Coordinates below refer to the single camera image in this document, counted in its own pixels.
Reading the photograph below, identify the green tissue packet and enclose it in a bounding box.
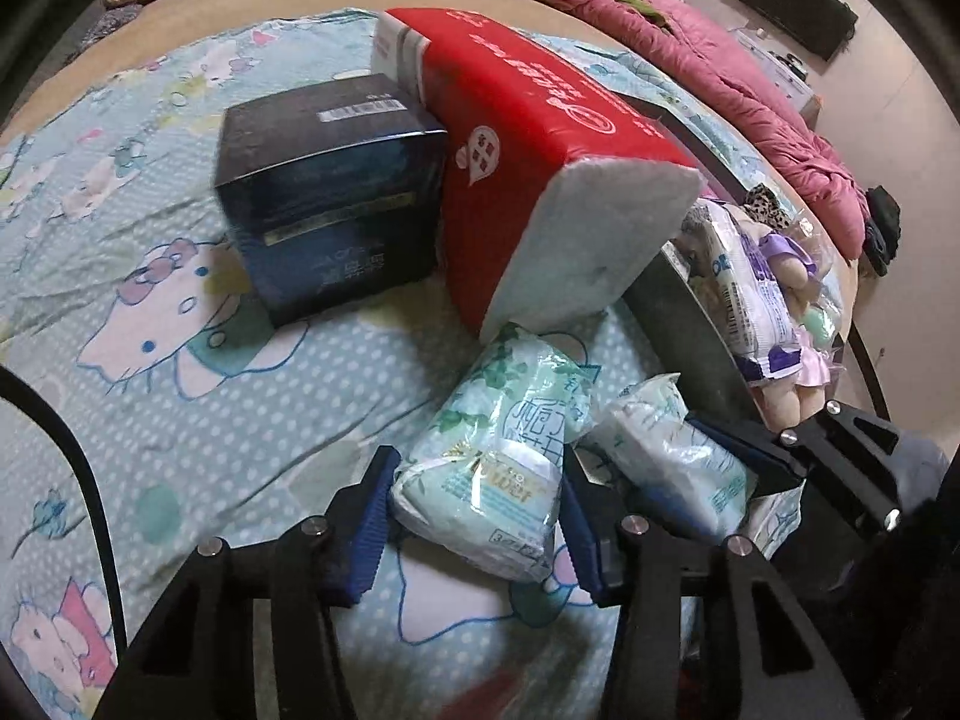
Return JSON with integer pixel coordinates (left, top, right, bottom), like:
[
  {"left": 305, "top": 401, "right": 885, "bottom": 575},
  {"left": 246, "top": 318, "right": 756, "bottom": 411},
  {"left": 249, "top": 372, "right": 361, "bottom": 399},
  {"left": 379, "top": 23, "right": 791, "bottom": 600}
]
[
  {"left": 581, "top": 374, "right": 804, "bottom": 557},
  {"left": 391, "top": 323, "right": 599, "bottom": 583}
]

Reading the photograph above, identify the black wall television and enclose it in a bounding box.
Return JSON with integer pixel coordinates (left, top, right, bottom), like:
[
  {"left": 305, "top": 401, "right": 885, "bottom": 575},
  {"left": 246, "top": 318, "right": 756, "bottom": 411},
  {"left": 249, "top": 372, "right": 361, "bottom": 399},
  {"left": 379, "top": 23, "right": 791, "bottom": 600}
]
[{"left": 739, "top": 0, "right": 859, "bottom": 62}]

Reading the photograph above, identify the pink tray box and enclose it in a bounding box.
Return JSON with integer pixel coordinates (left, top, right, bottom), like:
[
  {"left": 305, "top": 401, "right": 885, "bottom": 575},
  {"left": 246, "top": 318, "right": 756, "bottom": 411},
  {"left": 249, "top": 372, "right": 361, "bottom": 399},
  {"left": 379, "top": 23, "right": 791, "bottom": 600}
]
[{"left": 613, "top": 92, "right": 842, "bottom": 430}]

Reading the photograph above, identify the red tissue pack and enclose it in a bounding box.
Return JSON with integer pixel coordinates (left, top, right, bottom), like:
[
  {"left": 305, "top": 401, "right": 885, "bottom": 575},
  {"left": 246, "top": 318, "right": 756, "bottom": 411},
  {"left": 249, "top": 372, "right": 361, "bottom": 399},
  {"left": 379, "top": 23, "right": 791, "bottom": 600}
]
[{"left": 373, "top": 8, "right": 703, "bottom": 341}]

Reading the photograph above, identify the black cable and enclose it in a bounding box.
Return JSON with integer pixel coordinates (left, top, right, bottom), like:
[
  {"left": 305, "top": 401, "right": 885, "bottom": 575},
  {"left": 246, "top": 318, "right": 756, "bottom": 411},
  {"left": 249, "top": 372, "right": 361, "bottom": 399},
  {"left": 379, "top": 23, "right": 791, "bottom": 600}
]
[{"left": 0, "top": 365, "right": 130, "bottom": 665}]

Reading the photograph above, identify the beige teddy bear purple dress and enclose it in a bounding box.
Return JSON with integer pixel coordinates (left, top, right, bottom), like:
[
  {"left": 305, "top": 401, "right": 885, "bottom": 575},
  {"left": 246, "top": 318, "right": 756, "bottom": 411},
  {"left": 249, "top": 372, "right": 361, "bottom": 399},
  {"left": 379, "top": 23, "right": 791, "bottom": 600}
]
[{"left": 726, "top": 205, "right": 833, "bottom": 431}]

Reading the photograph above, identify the green round soft object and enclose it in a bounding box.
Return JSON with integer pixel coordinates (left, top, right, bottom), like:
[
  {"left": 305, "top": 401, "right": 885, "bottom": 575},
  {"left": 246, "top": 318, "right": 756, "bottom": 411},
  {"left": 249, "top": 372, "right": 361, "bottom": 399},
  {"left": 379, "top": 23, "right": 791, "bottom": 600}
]
[{"left": 799, "top": 302, "right": 836, "bottom": 351}]

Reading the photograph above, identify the dark blue box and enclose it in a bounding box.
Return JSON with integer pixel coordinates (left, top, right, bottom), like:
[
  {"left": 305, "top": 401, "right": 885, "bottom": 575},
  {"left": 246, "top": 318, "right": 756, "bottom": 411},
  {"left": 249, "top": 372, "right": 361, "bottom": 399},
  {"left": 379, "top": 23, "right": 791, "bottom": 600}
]
[{"left": 213, "top": 75, "right": 448, "bottom": 325}]

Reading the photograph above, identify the white blue wipes packet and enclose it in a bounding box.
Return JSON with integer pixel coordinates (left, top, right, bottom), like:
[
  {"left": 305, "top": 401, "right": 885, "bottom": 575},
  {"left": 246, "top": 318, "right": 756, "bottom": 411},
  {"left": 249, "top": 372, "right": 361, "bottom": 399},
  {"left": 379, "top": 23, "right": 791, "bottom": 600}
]
[{"left": 675, "top": 199, "right": 786, "bottom": 385}]

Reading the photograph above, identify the hello kitty blue sheet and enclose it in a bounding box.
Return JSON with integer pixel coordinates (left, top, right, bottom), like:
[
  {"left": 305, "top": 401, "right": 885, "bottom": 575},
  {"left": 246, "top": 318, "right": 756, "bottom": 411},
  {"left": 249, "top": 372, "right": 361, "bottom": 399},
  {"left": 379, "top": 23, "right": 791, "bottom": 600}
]
[{"left": 0, "top": 7, "right": 804, "bottom": 720}]

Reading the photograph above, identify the leopard print scrunchie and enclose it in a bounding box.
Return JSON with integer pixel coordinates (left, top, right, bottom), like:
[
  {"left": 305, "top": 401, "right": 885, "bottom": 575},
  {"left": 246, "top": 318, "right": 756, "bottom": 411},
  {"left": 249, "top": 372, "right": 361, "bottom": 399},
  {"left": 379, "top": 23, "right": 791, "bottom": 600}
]
[{"left": 740, "top": 184, "right": 791, "bottom": 231}]

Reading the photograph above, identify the pink quilt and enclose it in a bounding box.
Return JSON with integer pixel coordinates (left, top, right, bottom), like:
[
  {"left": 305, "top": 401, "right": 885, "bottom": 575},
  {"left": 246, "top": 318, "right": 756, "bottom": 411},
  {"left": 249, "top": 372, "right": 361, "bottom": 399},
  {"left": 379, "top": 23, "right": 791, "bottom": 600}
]
[{"left": 537, "top": 0, "right": 867, "bottom": 260}]

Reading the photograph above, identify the white cabinet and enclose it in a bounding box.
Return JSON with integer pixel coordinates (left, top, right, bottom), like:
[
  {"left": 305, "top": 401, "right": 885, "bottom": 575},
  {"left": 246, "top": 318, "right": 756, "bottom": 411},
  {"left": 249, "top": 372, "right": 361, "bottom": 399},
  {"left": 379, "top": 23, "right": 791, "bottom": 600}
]
[{"left": 731, "top": 28, "right": 822, "bottom": 128}]

